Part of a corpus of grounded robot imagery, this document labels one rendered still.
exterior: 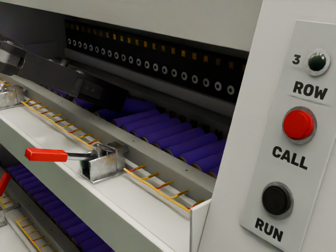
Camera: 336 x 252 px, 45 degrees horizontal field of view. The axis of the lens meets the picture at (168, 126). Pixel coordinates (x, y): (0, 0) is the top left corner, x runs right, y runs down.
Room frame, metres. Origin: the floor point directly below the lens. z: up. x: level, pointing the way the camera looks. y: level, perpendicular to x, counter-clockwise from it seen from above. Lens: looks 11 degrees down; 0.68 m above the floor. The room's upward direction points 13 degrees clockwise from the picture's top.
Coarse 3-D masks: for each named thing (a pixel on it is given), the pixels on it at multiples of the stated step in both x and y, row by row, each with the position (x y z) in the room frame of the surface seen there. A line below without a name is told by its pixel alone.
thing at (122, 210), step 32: (96, 64) 0.70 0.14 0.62; (192, 96) 0.52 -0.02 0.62; (0, 128) 0.54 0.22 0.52; (32, 128) 0.50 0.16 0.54; (64, 128) 0.50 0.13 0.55; (64, 192) 0.40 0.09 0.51; (96, 192) 0.35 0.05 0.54; (128, 192) 0.35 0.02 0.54; (96, 224) 0.35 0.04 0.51; (128, 224) 0.31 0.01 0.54; (160, 224) 0.30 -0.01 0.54; (192, 224) 0.24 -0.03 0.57
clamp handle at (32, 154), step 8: (32, 152) 0.33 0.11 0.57; (40, 152) 0.33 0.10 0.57; (48, 152) 0.34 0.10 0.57; (56, 152) 0.35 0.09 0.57; (64, 152) 0.35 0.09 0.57; (96, 152) 0.38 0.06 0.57; (32, 160) 0.33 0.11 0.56; (40, 160) 0.33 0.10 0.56; (48, 160) 0.34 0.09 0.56; (56, 160) 0.34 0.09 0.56; (64, 160) 0.35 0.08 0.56
